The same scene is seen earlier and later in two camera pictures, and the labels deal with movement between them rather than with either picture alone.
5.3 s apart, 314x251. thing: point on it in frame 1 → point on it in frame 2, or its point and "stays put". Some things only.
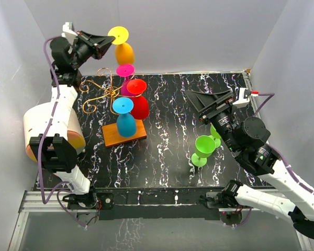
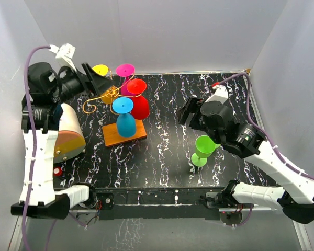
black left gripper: x=102 y=43 → x=98 y=82
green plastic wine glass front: x=204 y=146 stays put
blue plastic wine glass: x=126 y=123 stays put
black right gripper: x=203 y=102 → x=193 y=106
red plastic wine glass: x=141 y=109 stays put
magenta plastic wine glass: x=125 y=70 stays put
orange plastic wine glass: x=124 y=52 → x=108 y=97
